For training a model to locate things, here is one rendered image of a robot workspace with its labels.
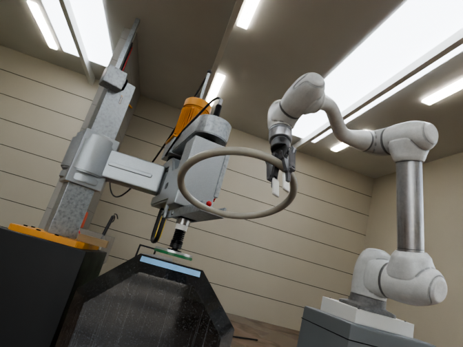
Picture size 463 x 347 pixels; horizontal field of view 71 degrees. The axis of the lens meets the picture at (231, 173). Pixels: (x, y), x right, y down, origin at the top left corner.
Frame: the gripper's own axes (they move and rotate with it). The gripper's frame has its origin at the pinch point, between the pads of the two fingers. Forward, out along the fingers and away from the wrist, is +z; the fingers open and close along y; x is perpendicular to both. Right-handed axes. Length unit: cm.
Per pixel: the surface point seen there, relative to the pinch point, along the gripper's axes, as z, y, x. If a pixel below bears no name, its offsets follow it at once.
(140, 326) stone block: 35, 91, -8
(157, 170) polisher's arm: -80, 131, -13
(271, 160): -8.0, -0.3, 5.2
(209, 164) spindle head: -51, 64, -13
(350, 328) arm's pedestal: 35, 9, -51
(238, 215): -8.6, 38.2, -15.5
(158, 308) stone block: 27, 85, -12
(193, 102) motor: -135, 102, -14
